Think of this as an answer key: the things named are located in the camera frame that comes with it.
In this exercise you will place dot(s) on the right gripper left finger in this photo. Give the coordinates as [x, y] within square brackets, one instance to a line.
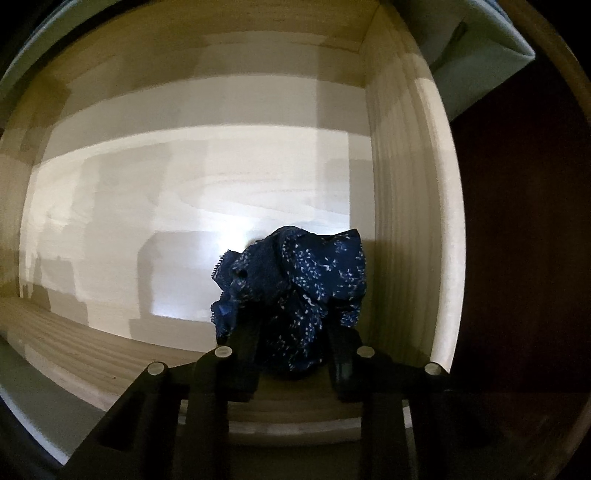
[171, 422]

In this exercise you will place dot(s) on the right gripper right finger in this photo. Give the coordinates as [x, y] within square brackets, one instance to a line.
[406, 419]

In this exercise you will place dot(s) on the navy floral underwear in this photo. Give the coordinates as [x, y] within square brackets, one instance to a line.
[288, 295]

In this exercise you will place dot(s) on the grey wooden drawer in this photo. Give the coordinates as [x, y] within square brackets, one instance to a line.
[180, 129]

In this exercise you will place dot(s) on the grey nightstand cabinet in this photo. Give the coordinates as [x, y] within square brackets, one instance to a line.
[471, 47]

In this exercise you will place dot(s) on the wooden chair frame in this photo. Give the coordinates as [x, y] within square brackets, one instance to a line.
[560, 76]

